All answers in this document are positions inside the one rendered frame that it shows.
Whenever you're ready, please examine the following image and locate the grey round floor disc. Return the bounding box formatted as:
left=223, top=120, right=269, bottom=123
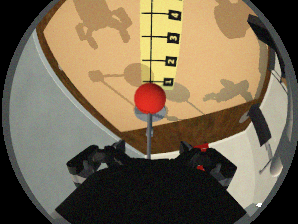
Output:
left=238, top=110, right=252, bottom=124

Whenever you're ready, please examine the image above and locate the pale yellow strip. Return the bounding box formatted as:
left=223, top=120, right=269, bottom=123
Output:
left=139, top=0, right=186, bottom=92

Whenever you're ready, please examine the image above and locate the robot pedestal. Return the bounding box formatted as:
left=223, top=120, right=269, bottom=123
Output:
left=246, top=13, right=287, bottom=79

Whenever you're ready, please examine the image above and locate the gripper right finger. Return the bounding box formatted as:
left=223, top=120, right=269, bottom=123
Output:
left=179, top=140, right=238, bottom=190

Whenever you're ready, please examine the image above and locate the black stand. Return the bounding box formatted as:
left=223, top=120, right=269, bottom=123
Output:
left=247, top=102, right=273, bottom=147

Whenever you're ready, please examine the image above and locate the pale wooden table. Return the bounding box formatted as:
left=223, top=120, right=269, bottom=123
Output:
left=42, top=0, right=268, bottom=134

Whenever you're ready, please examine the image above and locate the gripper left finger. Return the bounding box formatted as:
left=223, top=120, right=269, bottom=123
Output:
left=65, top=139, right=129, bottom=188

